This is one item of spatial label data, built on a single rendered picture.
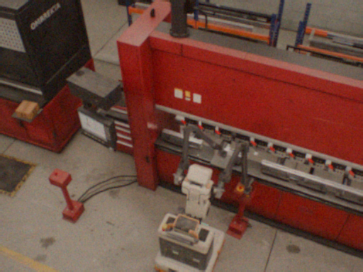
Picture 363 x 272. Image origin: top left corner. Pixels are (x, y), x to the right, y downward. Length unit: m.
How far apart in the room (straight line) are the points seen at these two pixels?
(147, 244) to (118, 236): 0.38
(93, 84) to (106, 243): 2.05
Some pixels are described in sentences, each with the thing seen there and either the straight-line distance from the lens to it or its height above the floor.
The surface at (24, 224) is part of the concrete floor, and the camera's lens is 5.63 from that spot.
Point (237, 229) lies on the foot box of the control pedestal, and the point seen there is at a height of 0.11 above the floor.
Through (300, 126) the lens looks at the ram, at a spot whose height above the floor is 1.68.
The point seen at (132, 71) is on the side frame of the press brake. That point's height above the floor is 1.97.
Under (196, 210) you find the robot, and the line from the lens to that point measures 4.40.
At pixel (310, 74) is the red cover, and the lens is 3.67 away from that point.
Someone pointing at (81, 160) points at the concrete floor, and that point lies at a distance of 6.04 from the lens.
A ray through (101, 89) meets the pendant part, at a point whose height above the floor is 1.95.
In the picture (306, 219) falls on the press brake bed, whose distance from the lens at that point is 4.98.
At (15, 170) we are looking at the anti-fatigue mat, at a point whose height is 0.01.
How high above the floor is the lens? 4.48
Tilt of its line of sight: 47 degrees down
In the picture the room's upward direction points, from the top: 1 degrees counter-clockwise
